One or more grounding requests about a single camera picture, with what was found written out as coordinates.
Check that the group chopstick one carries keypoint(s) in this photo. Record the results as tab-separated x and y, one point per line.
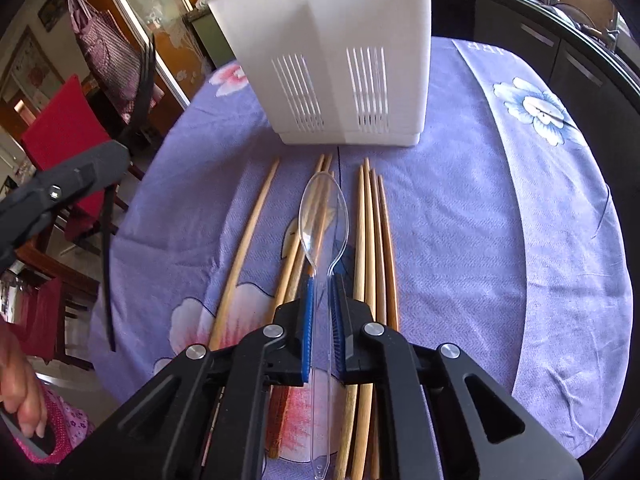
351	394

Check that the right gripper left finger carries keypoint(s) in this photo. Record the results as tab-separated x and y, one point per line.
274	355

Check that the white plastic utensil holder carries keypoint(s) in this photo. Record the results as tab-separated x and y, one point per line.
352	72

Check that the clear plastic spoon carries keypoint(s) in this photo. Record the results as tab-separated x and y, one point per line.
320	216

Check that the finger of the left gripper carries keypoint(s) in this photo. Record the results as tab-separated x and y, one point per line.
142	103
30	208

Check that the purple floral tablecloth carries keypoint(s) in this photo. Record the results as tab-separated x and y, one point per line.
505	233

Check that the person's left hand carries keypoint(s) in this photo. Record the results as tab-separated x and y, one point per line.
21	393

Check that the group chopstick two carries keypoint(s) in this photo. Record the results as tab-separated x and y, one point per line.
365	398

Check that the red chair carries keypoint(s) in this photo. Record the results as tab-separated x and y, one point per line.
66	128

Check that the lone wooden chopstick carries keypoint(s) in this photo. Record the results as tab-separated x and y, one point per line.
215	337

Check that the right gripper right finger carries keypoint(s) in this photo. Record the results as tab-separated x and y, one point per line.
399	371

